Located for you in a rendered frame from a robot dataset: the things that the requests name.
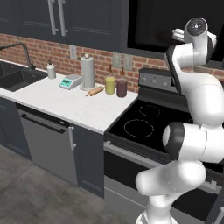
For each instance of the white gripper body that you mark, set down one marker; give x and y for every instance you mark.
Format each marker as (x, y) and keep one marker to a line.
(178, 34)

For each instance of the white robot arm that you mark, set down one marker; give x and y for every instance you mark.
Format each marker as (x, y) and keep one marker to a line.
(204, 96)

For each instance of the black microwave oven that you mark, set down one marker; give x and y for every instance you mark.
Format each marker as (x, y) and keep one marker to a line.
(154, 26)

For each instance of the black oven door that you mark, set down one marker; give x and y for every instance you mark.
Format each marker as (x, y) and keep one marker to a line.
(122, 169)

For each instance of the dark blue base cupboard door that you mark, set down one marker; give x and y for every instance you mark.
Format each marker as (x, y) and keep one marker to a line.
(89, 163)

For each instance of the black kitchen sink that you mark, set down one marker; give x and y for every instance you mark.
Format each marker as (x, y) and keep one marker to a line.
(17, 78)

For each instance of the dark blue sink cupboard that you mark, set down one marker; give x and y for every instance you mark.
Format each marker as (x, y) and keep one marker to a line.
(11, 128)

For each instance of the dark purple bottle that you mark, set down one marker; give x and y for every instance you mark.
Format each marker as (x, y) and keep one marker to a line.
(121, 87)

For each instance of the yellow oil bottle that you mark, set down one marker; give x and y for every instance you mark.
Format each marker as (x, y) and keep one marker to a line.
(110, 84)

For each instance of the white paper towel holder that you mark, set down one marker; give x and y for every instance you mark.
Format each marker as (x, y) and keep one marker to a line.
(87, 73)

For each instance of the wooden rolling pin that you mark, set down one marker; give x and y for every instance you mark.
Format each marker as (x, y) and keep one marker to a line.
(95, 91)

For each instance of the black stove with hob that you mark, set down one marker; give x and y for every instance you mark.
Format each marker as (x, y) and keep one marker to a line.
(137, 128)

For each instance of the teal kitchen scale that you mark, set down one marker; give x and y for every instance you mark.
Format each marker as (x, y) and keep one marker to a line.
(70, 82)

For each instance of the white soap dispenser bottle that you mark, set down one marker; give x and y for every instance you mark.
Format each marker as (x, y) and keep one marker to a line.
(51, 71)

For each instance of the dark metal tap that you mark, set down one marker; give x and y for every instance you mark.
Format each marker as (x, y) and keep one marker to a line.
(26, 55)

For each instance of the grey dishwasher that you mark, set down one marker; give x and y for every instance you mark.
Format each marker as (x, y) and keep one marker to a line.
(49, 151)

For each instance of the grey wall outlet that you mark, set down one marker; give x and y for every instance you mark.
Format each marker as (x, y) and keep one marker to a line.
(117, 60)
(73, 52)
(127, 62)

